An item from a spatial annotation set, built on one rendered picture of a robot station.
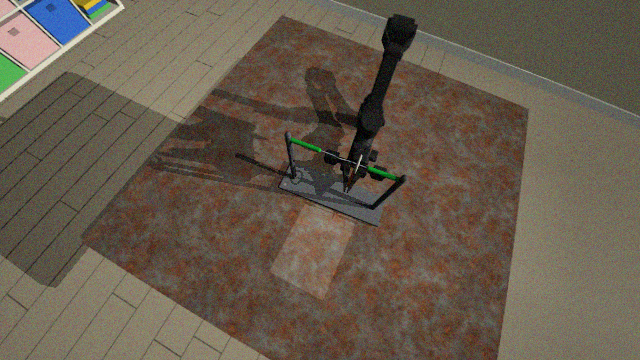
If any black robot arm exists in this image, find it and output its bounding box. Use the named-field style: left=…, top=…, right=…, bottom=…
left=348, top=14, right=418, bottom=165

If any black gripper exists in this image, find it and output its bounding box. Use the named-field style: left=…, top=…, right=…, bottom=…
left=324, top=140, right=388, bottom=193

